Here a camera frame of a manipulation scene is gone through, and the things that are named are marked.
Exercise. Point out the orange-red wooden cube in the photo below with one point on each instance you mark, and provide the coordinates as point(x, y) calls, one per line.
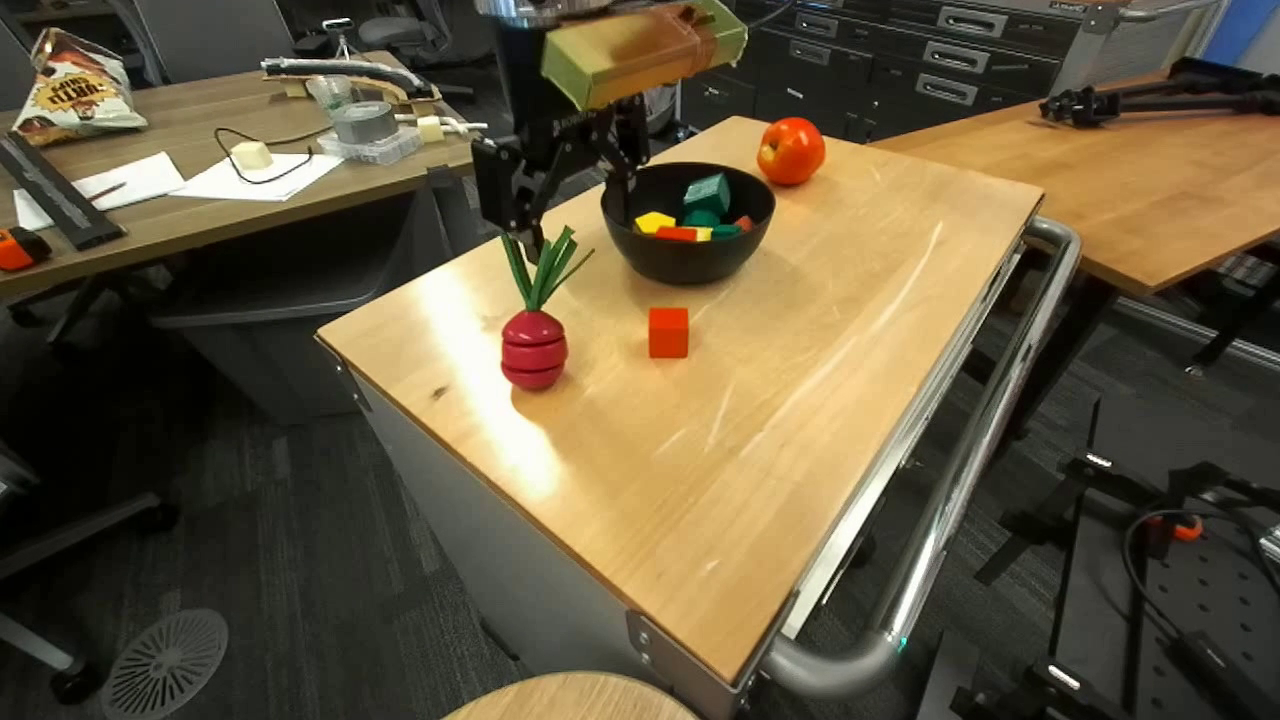
point(668, 334)
point(676, 233)

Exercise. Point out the white metal cart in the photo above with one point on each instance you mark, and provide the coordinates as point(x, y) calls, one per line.
point(672, 517)

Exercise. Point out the white paper sheets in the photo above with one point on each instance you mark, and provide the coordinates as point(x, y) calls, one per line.
point(284, 177)

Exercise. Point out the black tripod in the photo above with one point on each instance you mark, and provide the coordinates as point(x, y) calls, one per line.
point(1164, 599)

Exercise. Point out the magenta toy radish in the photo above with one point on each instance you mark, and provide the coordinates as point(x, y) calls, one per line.
point(535, 342)

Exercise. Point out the wooden side table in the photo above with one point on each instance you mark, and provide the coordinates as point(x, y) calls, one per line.
point(1151, 194)

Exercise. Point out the black keyboard bar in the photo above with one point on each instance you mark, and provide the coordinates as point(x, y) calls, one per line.
point(68, 211)

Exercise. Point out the yellow wooden block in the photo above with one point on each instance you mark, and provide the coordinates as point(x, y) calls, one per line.
point(653, 222)

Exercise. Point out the snack chip bag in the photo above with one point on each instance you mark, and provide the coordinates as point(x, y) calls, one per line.
point(79, 87)

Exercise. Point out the wooden office desk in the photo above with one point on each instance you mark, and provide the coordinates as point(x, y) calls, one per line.
point(190, 127)

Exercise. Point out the black bowl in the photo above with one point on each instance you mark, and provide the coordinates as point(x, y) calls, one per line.
point(687, 222)

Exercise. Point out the red plastic apple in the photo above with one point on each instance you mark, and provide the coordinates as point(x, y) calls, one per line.
point(789, 155)

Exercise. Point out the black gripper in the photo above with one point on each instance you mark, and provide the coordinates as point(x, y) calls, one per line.
point(523, 175)

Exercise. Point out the grey drawer cabinet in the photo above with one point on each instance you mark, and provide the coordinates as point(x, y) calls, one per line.
point(873, 68)

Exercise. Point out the round wooden stool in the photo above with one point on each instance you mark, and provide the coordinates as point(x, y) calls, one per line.
point(575, 698)

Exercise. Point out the chrome cart handle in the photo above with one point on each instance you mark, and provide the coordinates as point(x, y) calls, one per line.
point(904, 594)

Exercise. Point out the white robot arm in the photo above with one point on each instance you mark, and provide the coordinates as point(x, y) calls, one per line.
point(519, 34)

